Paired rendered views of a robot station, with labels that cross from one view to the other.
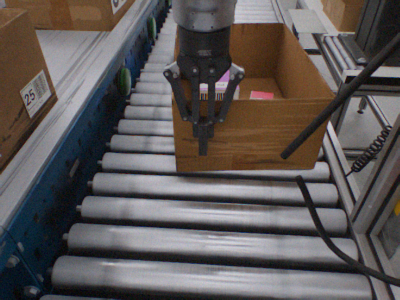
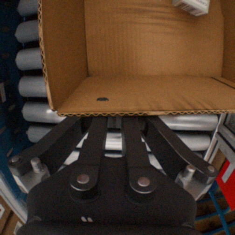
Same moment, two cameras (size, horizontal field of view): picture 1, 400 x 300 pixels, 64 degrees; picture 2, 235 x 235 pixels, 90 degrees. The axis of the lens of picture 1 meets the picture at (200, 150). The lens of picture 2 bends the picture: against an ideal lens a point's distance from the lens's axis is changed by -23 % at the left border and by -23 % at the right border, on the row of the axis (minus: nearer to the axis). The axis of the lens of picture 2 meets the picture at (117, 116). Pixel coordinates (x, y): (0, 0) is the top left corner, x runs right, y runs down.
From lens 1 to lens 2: 0.56 m
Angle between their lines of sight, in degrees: 75
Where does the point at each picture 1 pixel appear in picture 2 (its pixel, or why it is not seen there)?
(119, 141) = (24, 36)
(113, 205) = (44, 119)
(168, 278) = not seen: hidden behind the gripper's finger
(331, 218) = (208, 128)
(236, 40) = not seen: outside the picture
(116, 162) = (28, 66)
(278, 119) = (221, 99)
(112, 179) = (32, 91)
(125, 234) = not seen: hidden behind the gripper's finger
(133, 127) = (32, 8)
